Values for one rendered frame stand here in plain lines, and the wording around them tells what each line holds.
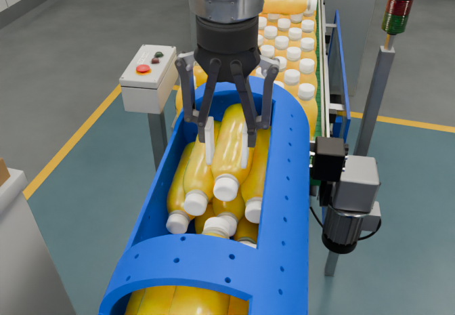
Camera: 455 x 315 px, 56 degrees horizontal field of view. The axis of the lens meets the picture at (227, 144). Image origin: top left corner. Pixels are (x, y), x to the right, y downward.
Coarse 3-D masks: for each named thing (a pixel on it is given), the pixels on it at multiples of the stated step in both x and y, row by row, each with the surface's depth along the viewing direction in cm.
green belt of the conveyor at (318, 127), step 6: (318, 18) 186; (318, 24) 182; (318, 30) 177; (318, 36) 173; (318, 42) 169; (318, 48) 165; (318, 54) 161; (318, 60) 157; (318, 66) 154; (318, 72) 150; (318, 78) 147; (318, 84) 144; (318, 90) 141; (318, 96) 139; (318, 102) 136; (318, 108) 133; (318, 114) 131; (318, 120) 129; (318, 126) 126; (318, 132) 124; (312, 180) 112; (318, 180) 112
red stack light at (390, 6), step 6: (390, 0) 111; (396, 0) 110; (390, 6) 112; (396, 6) 111; (402, 6) 110; (408, 6) 110; (390, 12) 112; (396, 12) 111; (402, 12) 111; (408, 12) 112
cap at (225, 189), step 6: (222, 180) 69; (228, 180) 69; (216, 186) 68; (222, 186) 68; (228, 186) 68; (234, 186) 68; (216, 192) 69; (222, 192) 69; (228, 192) 69; (234, 192) 68; (222, 198) 70; (228, 198) 70
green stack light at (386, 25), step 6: (384, 18) 115; (390, 18) 113; (396, 18) 112; (402, 18) 112; (384, 24) 116; (390, 24) 114; (396, 24) 113; (402, 24) 114; (384, 30) 116; (390, 30) 115; (396, 30) 114; (402, 30) 115
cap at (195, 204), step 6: (186, 198) 73; (192, 198) 72; (198, 198) 72; (204, 198) 73; (186, 204) 72; (192, 204) 72; (198, 204) 72; (204, 204) 72; (186, 210) 73; (192, 210) 73; (198, 210) 73; (204, 210) 73
